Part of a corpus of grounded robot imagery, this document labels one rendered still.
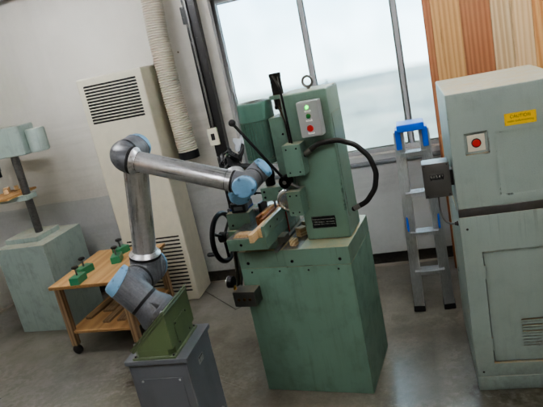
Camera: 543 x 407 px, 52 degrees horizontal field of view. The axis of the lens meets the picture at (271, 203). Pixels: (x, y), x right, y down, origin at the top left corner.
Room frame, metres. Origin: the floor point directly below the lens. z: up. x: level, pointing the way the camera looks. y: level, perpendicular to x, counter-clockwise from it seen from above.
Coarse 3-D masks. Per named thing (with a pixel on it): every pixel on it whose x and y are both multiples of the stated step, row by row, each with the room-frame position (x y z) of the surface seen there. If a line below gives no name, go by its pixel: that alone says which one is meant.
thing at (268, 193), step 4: (276, 184) 2.77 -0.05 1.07; (264, 188) 2.75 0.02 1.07; (268, 188) 2.74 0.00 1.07; (272, 188) 2.73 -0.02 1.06; (276, 188) 2.72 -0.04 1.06; (280, 188) 2.71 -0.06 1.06; (264, 192) 2.75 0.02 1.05; (268, 192) 2.74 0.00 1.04; (272, 192) 2.73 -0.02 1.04; (276, 192) 2.72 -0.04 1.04; (264, 196) 2.75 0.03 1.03; (268, 196) 2.74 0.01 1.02; (272, 196) 2.73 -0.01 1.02; (276, 196) 2.73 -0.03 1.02; (264, 200) 2.75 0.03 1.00; (268, 200) 2.75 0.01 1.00; (272, 200) 2.77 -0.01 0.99
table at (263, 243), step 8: (288, 216) 2.79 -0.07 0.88; (296, 216) 2.88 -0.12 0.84; (248, 224) 2.74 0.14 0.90; (256, 224) 2.71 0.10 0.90; (280, 224) 2.67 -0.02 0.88; (232, 232) 2.78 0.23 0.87; (272, 232) 2.56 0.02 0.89; (280, 232) 2.65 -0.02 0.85; (232, 240) 2.55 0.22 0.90; (240, 240) 2.53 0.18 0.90; (248, 240) 2.51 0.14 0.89; (264, 240) 2.48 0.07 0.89; (272, 240) 2.55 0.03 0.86; (232, 248) 2.55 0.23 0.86; (240, 248) 2.54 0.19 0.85; (248, 248) 2.52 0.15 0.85; (256, 248) 2.50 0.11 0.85; (264, 248) 2.48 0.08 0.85
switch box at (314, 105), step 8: (296, 104) 2.51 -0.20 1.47; (304, 104) 2.49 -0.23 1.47; (312, 104) 2.47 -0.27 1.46; (320, 104) 2.51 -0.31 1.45; (304, 112) 2.49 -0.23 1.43; (312, 112) 2.48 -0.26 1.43; (320, 112) 2.49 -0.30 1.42; (304, 120) 2.49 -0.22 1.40; (320, 120) 2.47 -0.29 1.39; (304, 128) 2.50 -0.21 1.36; (320, 128) 2.47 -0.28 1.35; (304, 136) 2.50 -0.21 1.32
